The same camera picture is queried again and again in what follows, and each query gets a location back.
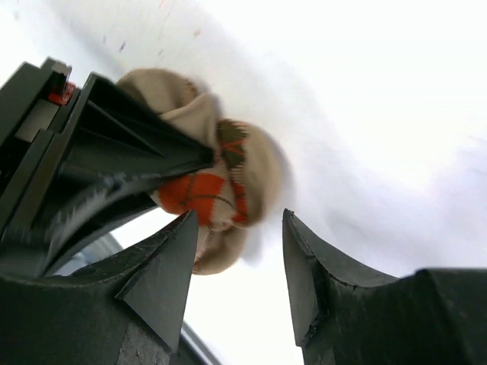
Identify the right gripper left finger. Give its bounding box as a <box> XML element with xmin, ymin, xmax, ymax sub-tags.
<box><xmin>1</xmin><ymin>212</ymin><xmax>198</xmax><ymax>364</ymax></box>

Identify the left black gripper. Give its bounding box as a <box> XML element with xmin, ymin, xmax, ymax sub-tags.
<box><xmin>1</xmin><ymin>58</ymin><xmax>213</xmax><ymax>278</ymax></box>

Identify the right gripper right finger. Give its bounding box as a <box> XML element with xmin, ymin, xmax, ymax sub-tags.
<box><xmin>282</xmin><ymin>210</ymin><xmax>486</xmax><ymax>365</ymax></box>

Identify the orange argyle sock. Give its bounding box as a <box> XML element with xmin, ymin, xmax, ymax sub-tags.
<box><xmin>117</xmin><ymin>68</ymin><xmax>282</xmax><ymax>275</ymax></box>

